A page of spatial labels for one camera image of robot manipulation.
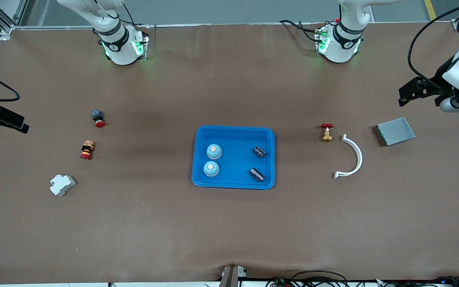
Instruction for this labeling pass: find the blue desk bell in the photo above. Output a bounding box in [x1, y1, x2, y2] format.
[206, 143, 223, 161]
[203, 160, 220, 178]

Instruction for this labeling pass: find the blue plastic tray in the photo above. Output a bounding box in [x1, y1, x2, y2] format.
[192, 126, 276, 190]

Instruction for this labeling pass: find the grey metal box module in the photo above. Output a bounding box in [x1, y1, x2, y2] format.
[373, 117, 416, 147]

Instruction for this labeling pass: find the white curved plastic clamp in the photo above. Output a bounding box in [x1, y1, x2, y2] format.
[334, 134, 363, 179]

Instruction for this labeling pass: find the red button orange black body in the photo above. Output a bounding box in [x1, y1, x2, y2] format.
[80, 140, 96, 161]

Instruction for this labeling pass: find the white circuit breaker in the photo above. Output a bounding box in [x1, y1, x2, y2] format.
[49, 174, 77, 197]

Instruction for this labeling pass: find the red button grey body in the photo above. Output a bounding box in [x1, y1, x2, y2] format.
[91, 110, 106, 128]

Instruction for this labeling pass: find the brown table mat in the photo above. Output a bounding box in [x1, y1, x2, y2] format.
[0, 23, 459, 284]

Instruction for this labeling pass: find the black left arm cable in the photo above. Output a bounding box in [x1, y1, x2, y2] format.
[407, 0, 459, 86]

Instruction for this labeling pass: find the brass valve red handle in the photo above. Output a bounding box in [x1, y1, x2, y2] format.
[320, 123, 334, 142]

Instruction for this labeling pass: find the black cable bundle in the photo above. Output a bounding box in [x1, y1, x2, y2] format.
[377, 276, 459, 287]

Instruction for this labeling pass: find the black cable loop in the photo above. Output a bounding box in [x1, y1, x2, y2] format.
[290, 270, 349, 287]

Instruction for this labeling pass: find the grey brown camera post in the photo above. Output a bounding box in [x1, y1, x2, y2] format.
[218, 265, 240, 287]

